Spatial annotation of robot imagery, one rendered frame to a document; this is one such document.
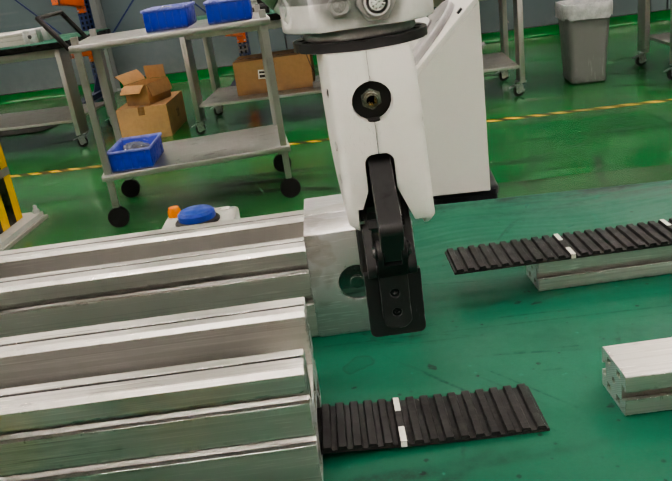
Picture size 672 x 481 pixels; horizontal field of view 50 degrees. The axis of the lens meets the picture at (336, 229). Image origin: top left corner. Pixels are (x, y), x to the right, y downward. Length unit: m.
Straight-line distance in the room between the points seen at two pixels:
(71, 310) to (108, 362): 0.13
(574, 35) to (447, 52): 4.59
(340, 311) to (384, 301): 0.22
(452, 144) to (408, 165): 0.55
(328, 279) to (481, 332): 0.13
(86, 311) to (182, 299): 0.08
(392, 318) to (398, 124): 0.11
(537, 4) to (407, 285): 7.86
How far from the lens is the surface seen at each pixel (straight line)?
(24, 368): 0.55
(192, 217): 0.77
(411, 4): 0.39
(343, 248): 0.60
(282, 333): 0.50
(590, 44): 5.52
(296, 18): 0.39
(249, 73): 5.41
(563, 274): 0.69
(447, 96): 0.91
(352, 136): 0.38
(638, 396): 0.53
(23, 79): 9.09
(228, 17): 3.48
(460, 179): 0.94
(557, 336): 0.61
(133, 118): 5.60
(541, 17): 8.25
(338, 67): 0.38
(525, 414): 0.52
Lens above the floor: 1.08
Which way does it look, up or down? 20 degrees down
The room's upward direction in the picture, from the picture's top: 8 degrees counter-clockwise
